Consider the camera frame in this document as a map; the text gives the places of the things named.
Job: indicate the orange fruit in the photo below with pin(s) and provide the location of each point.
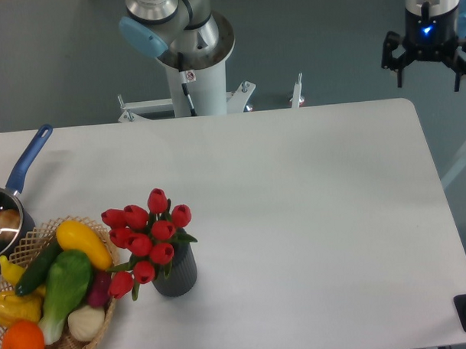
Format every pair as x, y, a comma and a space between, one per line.
23, 335

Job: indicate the brown bread in pan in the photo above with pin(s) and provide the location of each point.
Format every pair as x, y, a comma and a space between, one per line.
9, 224

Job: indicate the dark grey ribbed vase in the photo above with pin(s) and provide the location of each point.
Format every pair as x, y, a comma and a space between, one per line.
183, 274

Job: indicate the green cucumber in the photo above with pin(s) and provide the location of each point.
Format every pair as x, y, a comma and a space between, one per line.
36, 272

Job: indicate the red tulip bouquet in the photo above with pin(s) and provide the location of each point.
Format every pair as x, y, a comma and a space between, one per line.
149, 234

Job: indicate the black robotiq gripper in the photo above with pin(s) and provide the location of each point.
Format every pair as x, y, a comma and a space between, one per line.
432, 40

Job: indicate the small yellow pepper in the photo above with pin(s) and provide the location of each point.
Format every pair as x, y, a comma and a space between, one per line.
10, 272

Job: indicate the purple red onion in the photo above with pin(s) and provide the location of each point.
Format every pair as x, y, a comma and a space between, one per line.
99, 292

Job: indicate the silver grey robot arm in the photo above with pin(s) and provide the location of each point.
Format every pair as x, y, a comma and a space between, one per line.
169, 18

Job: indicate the blue handled saucepan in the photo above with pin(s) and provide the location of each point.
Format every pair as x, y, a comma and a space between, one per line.
9, 194

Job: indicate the white garlic bulb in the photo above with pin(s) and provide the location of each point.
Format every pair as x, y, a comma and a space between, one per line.
85, 322

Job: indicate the yellow squash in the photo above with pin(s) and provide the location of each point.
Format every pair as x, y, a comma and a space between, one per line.
74, 235

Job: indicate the yellow pumpkin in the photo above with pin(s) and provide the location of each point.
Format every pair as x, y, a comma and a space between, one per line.
14, 308

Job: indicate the woven wicker basket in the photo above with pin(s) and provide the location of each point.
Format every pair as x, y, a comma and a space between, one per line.
29, 247

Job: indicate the green bok choy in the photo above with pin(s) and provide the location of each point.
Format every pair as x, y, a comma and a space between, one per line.
67, 282

